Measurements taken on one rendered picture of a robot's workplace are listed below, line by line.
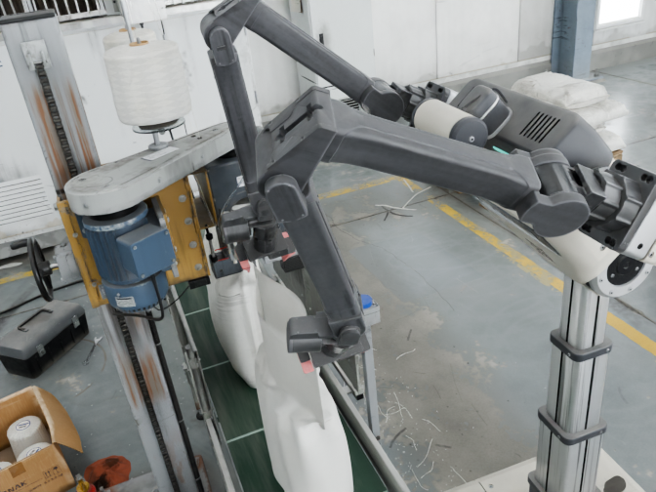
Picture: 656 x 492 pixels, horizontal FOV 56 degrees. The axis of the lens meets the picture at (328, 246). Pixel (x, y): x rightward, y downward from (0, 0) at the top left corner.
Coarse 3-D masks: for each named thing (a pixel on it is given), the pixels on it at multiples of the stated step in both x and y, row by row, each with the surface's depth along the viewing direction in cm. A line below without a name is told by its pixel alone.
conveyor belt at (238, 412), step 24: (192, 312) 277; (192, 336) 261; (216, 336) 259; (216, 360) 244; (216, 384) 232; (240, 384) 230; (216, 408) 220; (240, 408) 219; (240, 432) 208; (264, 432) 207; (240, 456) 199; (264, 456) 198; (360, 456) 194; (240, 480) 190; (264, 480) 190; (360, 480) 186
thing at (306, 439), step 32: (256, 288) 162; (256, 384) 175; (288, 384) 151; (320, 384) 158; (288, 416) 152; (320, 416) 141; (288, 448) 154; (320, 448) 151; (288, 480) 161; (320, 480) 154
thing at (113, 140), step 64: (0, 0) 356; (64, 0) 368; (192, 0) 395; (0, 64) 371; (192, 64) 412; (0, 128) 385; (128, 128) 414; (192, 128) 430; (0, 192) 400; (0, 256) 420
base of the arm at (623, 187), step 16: (608, 176) 86; (624, 176) 87; (640, 176) 87; (608, 192) 84; (624, 192) 85; (640, 192) 86; (608, 208) 85; (624, 208) 85; (640, 208) 86; (592, 224) 89; (608, 224) 87; (624, 224) 86; (640, 224) 87; (608, 240) 90; (624, 240) 87
